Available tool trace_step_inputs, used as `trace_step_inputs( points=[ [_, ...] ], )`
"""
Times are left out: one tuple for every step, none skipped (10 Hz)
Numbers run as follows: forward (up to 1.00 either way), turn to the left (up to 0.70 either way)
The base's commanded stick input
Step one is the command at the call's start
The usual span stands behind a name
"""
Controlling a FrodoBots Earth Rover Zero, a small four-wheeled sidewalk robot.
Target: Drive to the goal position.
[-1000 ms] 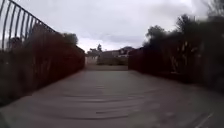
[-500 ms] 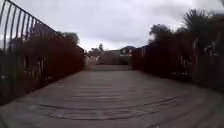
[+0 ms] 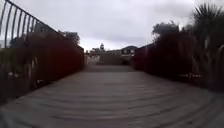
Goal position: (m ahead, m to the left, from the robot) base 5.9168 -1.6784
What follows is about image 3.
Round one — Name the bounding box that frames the building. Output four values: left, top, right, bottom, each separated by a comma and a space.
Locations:
85, 45, 138, 66

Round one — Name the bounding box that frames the grey wooden plank deck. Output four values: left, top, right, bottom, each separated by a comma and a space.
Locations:
0, 64, 224, 128

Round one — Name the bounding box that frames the dark metal railing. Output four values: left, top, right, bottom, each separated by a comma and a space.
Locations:
0, 0, 86, 105
131, 42, 224, 92

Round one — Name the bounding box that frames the row of trees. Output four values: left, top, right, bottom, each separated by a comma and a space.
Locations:
151, 2, 224, 91

